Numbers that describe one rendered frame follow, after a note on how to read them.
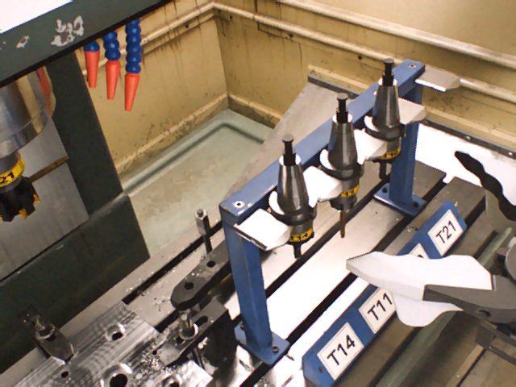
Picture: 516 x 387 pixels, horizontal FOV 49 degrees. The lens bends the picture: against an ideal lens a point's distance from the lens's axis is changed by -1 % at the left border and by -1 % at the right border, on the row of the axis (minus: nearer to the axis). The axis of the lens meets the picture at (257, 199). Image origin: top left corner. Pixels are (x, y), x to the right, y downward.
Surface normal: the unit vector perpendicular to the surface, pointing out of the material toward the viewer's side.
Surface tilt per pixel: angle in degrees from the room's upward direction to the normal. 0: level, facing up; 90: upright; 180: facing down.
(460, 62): 90
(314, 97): 24
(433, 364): 7
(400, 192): 90
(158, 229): 0
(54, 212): 90
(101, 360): 0
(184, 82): 90
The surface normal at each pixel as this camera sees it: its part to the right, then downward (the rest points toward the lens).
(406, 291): -0.49, 0.63
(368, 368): -0.11, -0.73
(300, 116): -0.37, -0.44
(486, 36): -0.68, 0.55
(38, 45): 0.73, 0.40
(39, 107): 0.97, 0.07
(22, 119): 0.86, 0.28
